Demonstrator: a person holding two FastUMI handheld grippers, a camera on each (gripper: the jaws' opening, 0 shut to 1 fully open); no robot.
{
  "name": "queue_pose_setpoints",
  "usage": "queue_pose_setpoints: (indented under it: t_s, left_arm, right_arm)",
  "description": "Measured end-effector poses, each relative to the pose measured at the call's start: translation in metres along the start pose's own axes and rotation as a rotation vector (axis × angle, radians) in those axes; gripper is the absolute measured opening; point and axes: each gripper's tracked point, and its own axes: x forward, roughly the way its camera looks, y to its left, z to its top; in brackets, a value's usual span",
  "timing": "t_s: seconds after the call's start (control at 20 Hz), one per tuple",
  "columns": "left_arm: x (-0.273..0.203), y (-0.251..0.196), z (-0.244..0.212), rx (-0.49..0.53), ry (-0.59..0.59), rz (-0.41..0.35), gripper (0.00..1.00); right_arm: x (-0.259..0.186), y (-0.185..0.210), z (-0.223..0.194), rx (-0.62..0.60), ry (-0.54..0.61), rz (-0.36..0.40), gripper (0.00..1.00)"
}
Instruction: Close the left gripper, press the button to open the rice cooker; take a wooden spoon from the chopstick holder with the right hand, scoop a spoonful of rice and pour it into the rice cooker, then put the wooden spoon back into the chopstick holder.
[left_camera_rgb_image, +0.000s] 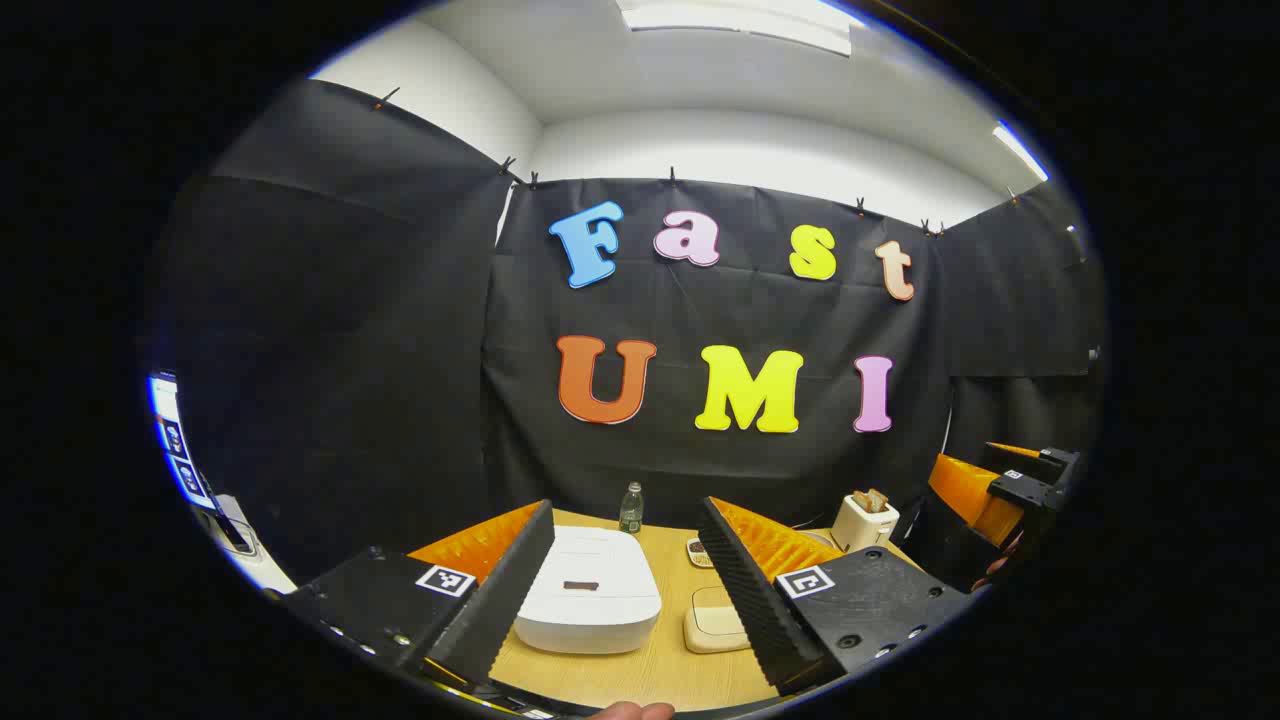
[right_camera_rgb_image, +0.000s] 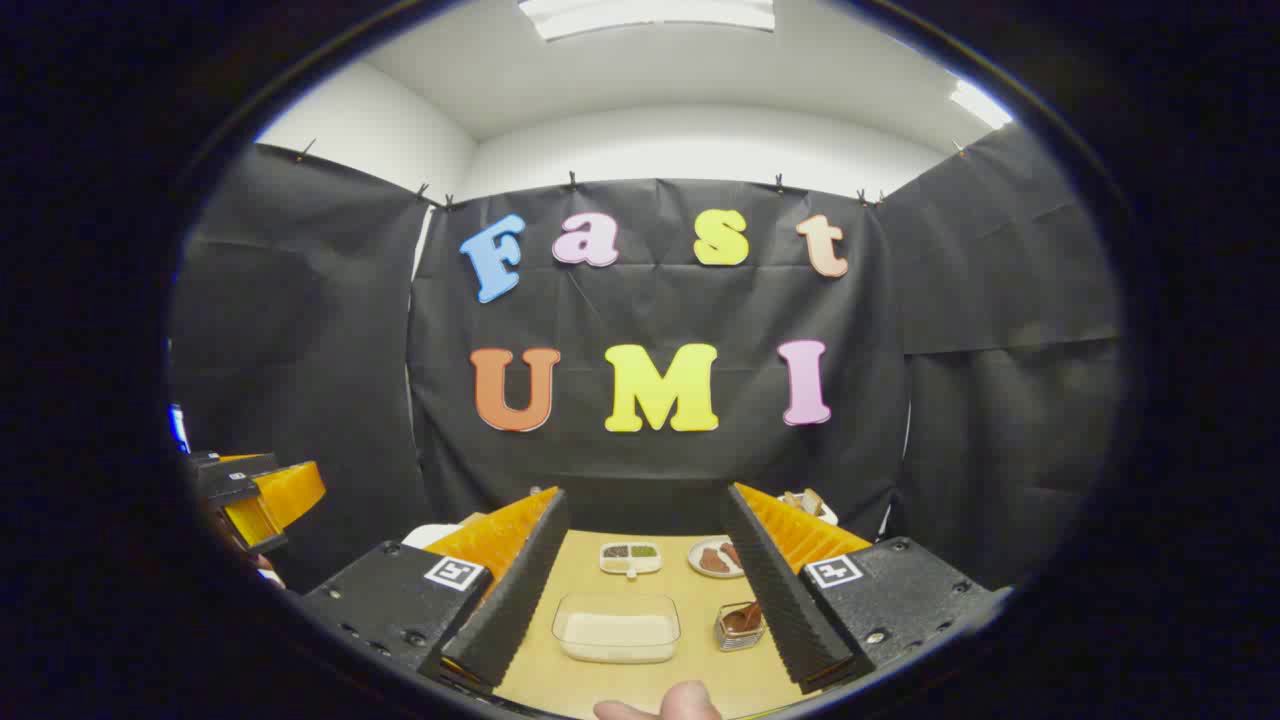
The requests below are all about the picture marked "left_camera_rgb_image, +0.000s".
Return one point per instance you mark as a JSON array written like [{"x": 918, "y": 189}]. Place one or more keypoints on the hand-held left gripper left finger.
[{"x": 510, "y": 590}]

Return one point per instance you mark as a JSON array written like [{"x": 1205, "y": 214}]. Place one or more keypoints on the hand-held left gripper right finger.
[{"x": 750, "y": 600}]

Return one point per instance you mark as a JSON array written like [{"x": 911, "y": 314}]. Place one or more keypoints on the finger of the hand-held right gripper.
[
  {"x": 965, "y": 490},
  {"x": 1055, "y": 465}
]

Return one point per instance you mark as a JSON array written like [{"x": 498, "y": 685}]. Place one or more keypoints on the white rice cooker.
[{"x": 590, "y": 610}]

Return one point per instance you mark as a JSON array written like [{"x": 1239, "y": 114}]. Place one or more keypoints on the white divided seasoning plate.
[{"x": 697, "y": 552}]

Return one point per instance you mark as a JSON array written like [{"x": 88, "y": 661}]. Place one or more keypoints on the toasted bread slice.
[
  {"x": 878, "y": 498},
  {"x": 860, "y": 502}
]

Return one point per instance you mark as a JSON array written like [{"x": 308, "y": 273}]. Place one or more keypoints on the cream toaster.
[{"x": 862, "y": 530}]

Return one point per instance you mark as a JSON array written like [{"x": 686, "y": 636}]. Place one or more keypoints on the clear water bottle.
[{"x": 631, "y": 512}]

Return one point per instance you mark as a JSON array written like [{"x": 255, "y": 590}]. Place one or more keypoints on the white side table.
[{"x": 250, "y": 560}]

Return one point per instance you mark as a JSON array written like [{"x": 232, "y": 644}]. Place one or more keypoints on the small ceiling light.
[{"x": 1020, "y": 150}]

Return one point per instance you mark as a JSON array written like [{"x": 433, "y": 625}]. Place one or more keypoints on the white tagged panel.
[{"x": 175, "y": 440}]

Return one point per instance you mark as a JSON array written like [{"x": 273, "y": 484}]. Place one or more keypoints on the long ceiling light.
[{"x": 730, "y": 22}]

